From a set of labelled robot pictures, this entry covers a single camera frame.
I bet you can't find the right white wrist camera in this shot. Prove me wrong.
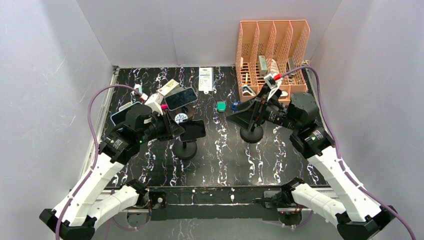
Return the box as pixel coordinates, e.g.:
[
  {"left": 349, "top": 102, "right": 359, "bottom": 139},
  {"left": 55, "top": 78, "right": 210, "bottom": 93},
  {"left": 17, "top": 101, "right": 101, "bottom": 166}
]
[{"left": 263, "top": 71, "right": 282, "bottom": 101}]

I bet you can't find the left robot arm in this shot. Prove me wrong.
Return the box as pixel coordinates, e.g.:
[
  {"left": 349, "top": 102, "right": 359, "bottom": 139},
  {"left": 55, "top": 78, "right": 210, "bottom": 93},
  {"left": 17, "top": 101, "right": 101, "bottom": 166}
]
[{"left": 39, "top": 103, "right": 185, "bottom": 240}]

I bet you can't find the purple smartphone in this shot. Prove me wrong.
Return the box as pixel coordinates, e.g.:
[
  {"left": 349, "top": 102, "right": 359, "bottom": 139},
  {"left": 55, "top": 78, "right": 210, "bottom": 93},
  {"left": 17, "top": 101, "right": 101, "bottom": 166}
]
[{"left": 179, "top": 119, "right": 206, "bottom": 142}]

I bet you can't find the dark item in organizer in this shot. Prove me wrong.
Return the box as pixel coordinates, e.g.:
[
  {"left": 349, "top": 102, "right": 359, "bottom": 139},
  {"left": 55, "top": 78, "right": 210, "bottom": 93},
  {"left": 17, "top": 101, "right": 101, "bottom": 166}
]
[{"left": 286, "top": 57, "right": 296, "bottom": 78}]

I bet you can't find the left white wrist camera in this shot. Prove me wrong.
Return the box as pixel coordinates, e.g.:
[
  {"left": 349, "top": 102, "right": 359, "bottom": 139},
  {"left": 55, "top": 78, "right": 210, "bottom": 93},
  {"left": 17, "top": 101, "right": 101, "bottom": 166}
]
[{"left": 140, "top": 92, "right": 164, "bottom": 116}]

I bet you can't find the grey item in organizer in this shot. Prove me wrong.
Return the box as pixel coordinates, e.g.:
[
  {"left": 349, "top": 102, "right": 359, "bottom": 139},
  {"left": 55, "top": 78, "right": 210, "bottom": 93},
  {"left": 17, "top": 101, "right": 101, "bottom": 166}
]
[{"left": 258, "top": 55, "right": 268, "bottom": 77}]

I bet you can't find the white item in organizer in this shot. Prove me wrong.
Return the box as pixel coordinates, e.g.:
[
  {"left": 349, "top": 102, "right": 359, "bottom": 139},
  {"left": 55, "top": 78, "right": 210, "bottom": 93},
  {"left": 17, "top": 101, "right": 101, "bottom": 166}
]
[{"left": 269, "top": 59, "right": 280, "bottom": 74}]

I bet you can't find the light blue smartphone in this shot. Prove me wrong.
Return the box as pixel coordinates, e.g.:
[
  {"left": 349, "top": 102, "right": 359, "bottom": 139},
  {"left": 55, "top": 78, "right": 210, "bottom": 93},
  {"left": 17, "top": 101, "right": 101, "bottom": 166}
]
[{"left": 110, "top": 101, "right": 142, "bottom": 126}]

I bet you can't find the blue stapler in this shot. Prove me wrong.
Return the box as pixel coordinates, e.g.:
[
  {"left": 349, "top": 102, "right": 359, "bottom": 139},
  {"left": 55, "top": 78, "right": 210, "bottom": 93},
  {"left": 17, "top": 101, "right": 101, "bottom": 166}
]
[{"left": 231, "top": 101, "right": 241, "bottom": 112}]

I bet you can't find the white blister pack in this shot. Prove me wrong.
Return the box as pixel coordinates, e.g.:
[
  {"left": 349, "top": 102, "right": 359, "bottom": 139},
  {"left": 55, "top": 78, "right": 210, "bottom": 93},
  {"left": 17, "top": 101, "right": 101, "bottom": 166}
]
[{"left": 198, "top": 67, "right": 214, "bottom": 94}]

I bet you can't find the black phone stand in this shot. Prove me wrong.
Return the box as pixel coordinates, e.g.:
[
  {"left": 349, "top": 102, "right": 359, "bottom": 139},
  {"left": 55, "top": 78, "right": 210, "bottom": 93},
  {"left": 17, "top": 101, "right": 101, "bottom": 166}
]
[
  {"left": 240, "top": 125, "right": 264, "bottom": 144},
  {"left": 172, "top": 140, "right": 198, "bottom": 160}
]

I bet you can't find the smartphone on back stand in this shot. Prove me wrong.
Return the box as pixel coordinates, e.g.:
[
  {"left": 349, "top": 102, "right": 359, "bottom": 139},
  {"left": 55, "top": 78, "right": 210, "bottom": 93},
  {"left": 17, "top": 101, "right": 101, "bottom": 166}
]
[{"left": 164, "top": 87, "right": 198, "bottom": 111}]

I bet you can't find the white teal clip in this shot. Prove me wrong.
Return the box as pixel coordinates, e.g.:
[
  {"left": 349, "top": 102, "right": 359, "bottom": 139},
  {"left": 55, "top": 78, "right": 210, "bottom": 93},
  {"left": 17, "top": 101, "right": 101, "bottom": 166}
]
[{"left": 131, "top": 84, "right": 143, "bottom": 97}]

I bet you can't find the white cardboard box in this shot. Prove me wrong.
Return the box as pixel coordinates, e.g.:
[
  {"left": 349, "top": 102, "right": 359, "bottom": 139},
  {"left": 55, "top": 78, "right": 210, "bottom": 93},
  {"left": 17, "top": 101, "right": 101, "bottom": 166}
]
[{"left": 157, "top": 79, "right": 181, "bottom": 97}]

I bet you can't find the orange file organizer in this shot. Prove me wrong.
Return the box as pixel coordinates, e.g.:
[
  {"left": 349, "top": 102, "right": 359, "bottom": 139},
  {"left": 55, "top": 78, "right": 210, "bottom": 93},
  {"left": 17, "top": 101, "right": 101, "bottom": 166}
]
[{"left": 235, "top": 19, "right": 310, "bottom": 102}]

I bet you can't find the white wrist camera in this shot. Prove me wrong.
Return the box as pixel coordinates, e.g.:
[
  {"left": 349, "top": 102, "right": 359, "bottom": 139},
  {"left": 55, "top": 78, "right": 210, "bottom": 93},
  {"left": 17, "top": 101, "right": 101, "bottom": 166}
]
[
  {"left": 140, "top": 92, "right": 164, "bottom": 116},
  {"left": 263, "top": 71, "right": 282, "bottom": 101}
]

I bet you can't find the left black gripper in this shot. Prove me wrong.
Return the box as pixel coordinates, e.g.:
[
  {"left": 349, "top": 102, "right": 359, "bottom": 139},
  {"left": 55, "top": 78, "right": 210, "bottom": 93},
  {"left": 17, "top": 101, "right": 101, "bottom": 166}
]
[{"left": 138, "top": 109, "right": 186, "bottom": 144}]

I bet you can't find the white phone stand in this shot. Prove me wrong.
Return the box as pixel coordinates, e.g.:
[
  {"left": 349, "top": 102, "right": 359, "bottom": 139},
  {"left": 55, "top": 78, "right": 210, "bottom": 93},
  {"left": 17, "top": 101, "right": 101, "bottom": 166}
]
[{"left": 118, "top": 102, "right": 133, "bottom": 111}]

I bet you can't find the green small box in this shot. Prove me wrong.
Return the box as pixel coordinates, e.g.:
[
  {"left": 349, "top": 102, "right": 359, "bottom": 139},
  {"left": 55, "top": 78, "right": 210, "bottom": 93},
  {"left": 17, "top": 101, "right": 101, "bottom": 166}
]
[{"left": 216, "top": 101, "right": 227, "bottom": 113}]

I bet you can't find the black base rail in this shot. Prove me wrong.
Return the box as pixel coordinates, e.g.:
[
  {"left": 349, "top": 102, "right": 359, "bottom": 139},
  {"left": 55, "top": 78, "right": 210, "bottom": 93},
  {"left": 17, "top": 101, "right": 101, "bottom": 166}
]
[{"left": 112, "top": 185, "right": 352, "bottom": 229}]

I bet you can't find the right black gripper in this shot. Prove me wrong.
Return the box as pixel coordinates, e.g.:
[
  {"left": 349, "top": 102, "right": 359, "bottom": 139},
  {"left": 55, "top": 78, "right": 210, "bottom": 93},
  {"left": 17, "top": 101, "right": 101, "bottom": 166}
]
[{"left": 225, "top": 86, "right": 300, "bottom": 131}]

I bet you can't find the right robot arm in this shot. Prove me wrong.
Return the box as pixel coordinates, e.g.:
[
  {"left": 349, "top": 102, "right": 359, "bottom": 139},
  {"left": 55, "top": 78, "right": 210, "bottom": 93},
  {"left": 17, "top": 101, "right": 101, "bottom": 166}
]
[{"left": 226, "top": 87, "right": 395, "bottom": 240}]

